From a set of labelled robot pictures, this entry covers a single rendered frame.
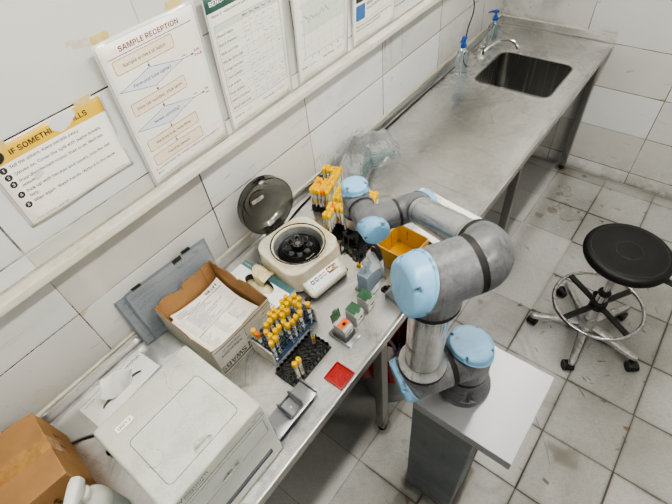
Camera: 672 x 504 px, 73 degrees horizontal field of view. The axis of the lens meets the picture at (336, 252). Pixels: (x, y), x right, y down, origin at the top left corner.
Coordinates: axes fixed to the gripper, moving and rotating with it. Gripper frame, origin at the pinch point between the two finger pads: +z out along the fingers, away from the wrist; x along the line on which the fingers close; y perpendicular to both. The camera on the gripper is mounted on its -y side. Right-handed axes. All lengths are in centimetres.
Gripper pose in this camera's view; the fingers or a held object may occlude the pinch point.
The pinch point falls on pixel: (364, 262)
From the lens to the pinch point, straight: 148.5
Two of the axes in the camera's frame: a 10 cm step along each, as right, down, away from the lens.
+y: -5.8, 6.4, -5.0
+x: 8.1, 3.9, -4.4
